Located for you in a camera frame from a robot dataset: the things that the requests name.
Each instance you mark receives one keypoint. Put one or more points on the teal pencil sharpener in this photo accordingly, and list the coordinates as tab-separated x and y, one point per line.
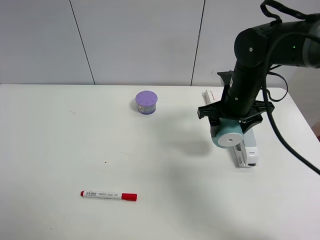
229	135

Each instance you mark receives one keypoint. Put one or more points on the white staples box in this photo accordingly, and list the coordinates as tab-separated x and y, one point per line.
212	95

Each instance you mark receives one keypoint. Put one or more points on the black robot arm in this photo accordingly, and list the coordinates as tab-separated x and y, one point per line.
256	50

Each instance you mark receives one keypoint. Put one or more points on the red whiteboard marker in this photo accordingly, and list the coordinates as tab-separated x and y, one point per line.
109	195

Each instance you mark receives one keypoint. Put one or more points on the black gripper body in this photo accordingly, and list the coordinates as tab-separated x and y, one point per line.
230	108

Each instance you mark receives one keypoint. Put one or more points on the grey white stapler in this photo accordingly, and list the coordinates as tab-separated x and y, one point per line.
246	152

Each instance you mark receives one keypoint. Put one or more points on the purple lidded round container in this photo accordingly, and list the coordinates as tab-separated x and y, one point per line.
146	102

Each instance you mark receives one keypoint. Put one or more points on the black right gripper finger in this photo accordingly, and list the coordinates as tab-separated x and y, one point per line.
252	121

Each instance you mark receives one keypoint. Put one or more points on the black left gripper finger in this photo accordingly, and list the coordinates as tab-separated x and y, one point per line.
215	125

